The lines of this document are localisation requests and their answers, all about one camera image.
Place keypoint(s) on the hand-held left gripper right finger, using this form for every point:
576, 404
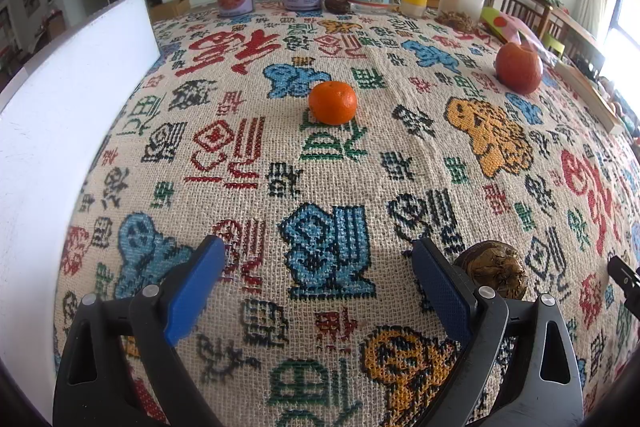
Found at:
445, 292

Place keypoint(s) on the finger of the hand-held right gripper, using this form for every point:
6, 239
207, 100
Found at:
625, 274

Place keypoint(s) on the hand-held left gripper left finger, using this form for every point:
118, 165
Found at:
195, 287

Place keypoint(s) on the dark wrinkled fruit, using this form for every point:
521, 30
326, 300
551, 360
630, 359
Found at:
500, 267

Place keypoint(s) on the white cardboard box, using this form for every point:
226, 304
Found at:
55, 147

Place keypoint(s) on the small orange tangerine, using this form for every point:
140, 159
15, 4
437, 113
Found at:
332, 103

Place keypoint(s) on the red apple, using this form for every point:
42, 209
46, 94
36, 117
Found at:
519, 68

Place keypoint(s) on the row of small colourful items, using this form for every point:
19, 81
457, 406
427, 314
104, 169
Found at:
622, 107

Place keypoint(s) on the printed woven tablecloth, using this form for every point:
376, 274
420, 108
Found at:
320, 167

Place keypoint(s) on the yellow paperback book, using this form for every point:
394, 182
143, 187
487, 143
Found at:
590, 97

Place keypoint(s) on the pile of dried peel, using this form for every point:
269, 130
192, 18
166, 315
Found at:
457, 19

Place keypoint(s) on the colourful plastic bag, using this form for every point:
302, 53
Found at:
510, 27

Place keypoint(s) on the dark wooden bench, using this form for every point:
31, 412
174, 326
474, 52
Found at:
540, 14

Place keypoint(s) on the brown cardboard box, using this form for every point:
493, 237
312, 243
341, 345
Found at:
170, 9

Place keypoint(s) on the small jar with yellow lid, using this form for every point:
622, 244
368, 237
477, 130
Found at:
414, 3

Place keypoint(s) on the dark brown fruit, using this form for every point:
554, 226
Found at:
338, 4

